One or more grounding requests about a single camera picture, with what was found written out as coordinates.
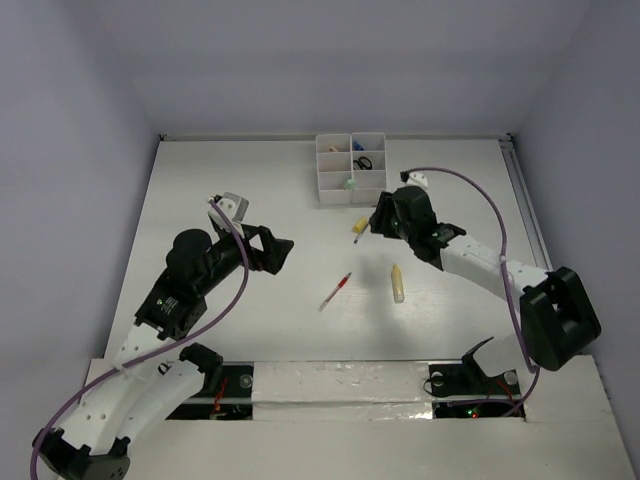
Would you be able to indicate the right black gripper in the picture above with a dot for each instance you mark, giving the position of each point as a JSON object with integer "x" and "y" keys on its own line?
{"x": 380, "y": 219}

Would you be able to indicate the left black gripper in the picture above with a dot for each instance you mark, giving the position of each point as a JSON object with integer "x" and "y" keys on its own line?
{"x": 274, "y": 249}

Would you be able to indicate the black handled scissors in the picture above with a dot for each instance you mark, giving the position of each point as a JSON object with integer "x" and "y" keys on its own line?
{"x": 363, "y": 163}

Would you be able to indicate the yellow highlighter cap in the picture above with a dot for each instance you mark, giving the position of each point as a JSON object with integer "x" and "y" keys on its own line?
{"x": 360, "y": 225}

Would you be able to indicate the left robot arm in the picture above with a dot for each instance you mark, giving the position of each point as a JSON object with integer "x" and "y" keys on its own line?
{"x": 159, "y": 365}

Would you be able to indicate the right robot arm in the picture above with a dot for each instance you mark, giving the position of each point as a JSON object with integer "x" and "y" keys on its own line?
{"x": 552, "y": 315}

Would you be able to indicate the blue gel pen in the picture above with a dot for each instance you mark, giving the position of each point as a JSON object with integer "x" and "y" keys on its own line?
{"x": 361, "y": 233}

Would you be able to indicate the red gel pen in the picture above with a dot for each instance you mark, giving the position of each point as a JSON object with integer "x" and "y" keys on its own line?
{"x": 333, "y": 293}

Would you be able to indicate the left white compartment organizer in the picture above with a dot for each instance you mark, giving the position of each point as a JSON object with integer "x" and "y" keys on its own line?
{"x": 333, "y": 169}

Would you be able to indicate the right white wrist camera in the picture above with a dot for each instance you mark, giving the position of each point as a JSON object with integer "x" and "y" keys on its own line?
{"x": 416, "y": 178}

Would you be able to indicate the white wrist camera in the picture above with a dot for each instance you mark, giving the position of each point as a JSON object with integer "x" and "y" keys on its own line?
{"x": 234, "y": 208}
{"x": 416, "y": 178}

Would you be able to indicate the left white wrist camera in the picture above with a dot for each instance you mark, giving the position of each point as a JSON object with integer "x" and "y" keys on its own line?
{"x": 234, "y": 208}

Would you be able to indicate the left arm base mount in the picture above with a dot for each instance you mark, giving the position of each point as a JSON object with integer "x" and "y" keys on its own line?
{"x": 231, "y": 400}

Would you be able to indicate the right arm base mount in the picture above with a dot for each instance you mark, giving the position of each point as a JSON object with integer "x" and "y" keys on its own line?
{"x": 461, "y": 390}

